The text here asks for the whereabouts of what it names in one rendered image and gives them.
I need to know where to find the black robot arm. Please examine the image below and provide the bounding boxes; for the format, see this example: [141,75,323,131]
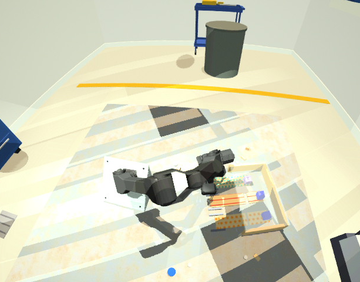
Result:
[112,149,235,207]

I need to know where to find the tan u-shaped wall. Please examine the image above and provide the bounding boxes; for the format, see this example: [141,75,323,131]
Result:
[227,160,290,235]

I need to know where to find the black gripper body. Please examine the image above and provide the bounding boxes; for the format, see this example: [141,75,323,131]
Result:
[201,175,217,195]

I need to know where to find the yellow strip with orange dots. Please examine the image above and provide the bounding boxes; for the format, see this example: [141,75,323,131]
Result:
[215,213,244,229]

